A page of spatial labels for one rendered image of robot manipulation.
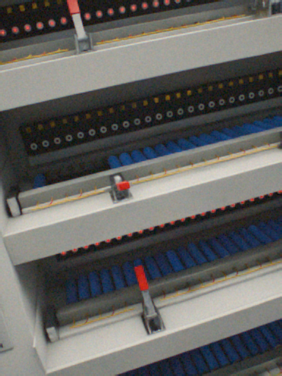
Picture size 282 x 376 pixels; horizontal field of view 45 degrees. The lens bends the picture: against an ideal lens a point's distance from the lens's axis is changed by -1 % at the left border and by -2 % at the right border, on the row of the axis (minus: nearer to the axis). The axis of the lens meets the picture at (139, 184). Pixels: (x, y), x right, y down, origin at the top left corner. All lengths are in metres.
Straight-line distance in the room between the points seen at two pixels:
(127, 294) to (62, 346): 0.12
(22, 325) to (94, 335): 0.11
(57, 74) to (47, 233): 0.20
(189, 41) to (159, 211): 0.23
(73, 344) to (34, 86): 0.36
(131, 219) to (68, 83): 0.19
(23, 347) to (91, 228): 0.18
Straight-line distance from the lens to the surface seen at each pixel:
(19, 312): 0.49
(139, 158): 0.54
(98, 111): 0.61
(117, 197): 0.46
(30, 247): 0.47
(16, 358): 0.52
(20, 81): 0.46
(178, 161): 0.51
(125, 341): 0.53
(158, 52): 0.47
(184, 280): 0.57
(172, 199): 0.46
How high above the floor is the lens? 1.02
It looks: 8 degrees down
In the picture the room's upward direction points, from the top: 14 degrees counter-clockwise
